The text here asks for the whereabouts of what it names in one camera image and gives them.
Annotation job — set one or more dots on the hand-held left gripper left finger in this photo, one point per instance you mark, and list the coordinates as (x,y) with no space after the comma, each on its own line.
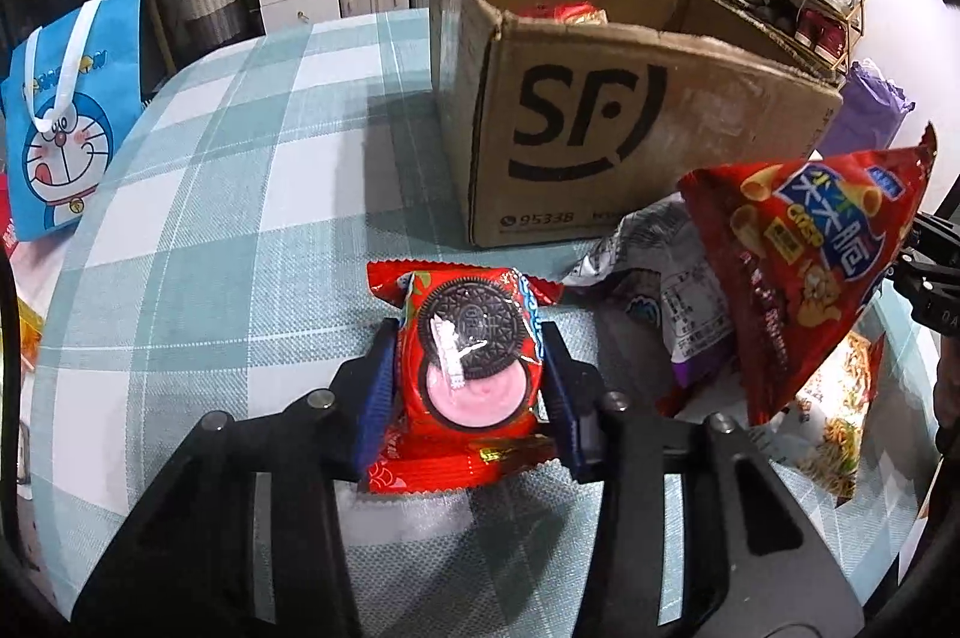
(379,383)

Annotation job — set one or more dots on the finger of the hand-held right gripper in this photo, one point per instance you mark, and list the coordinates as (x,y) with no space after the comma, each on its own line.
(930,297)
(937,237)

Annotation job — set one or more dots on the brown cardboard box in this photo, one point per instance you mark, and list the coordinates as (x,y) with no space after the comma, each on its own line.
(600,106)

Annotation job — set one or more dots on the purple crinkled bag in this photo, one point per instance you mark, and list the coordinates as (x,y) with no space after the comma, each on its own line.
(870,106)

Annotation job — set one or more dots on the red triangular snack bag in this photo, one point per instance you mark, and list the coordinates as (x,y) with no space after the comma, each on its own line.
(810,263)

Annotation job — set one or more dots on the woven basket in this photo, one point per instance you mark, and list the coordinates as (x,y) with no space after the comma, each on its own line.
(211,8)

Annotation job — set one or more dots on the red chocolate cookie packet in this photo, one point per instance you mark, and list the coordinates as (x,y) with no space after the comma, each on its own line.
(562,13)

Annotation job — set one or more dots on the blue cartoon gift bag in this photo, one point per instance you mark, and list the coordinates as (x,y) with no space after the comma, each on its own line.
(71,121)

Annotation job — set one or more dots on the noodle snack bag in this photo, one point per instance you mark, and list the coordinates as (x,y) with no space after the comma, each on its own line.
(840,428)

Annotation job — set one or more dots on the red strawberry cookie packet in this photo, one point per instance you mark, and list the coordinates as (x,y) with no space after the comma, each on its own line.
(465,376)

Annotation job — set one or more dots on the silver purple snack bag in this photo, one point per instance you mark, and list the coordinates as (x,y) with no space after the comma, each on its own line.
(652,286)

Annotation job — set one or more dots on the red round object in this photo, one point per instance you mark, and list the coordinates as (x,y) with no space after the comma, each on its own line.
(7,218)

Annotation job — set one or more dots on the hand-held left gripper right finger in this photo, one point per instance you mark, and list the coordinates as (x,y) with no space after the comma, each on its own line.
(561,398)

